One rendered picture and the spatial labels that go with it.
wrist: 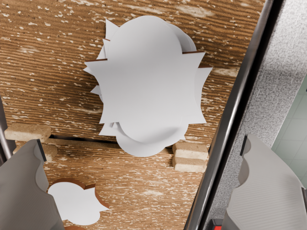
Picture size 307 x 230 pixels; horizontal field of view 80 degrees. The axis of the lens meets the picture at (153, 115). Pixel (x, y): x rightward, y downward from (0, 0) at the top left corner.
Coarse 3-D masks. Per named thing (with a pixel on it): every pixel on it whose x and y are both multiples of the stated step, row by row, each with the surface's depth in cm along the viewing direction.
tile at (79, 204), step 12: (60, 180) 36; (72, 180) 36; (48, 192) 36; (60, 192) 36; (72, 192) 36; (84, 192) 37; (96, 192) 38; (60, 204) 38; (72, 204) 38; (84, 204) 38; (96, 204) 38; (108, 204) 40; (72, 216) 40; (84, 216) 40; (96, 216) 40
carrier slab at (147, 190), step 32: (64, 160) 34; (96, 160) 34; (128, 160) 35; (160, 160) 35; (128, 192) 39; (160, 192) 39; (192, 192) 40; (64, 224) 43; (96, 224) 43; (128, 224) 44; (160, 224) 45
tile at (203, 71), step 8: (184, 48) 19; (200, 72) 20; (208, 72) 20; (200, 80) 21; (200, 88) 21; (200, 96) 22; (200, 104) 22; (184, 120) 23; (192, 120) 23; (200, 120) 23; (184, 128) 24; (176, 136) 24; (144, 144) 24; (152, 144) 24; (160, 144) 25; (168, 144) 25
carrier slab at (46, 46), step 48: (0, 0) 22; (48, 0) 23; (96, 0) 23; (144, 0) 23; (192, 0) 23; (240, 0) 23; (0, 48) 25; (48, 48) 25; (96, 48) 25; (240, 48) 26; (48, 96) 28; (96, 96) 29
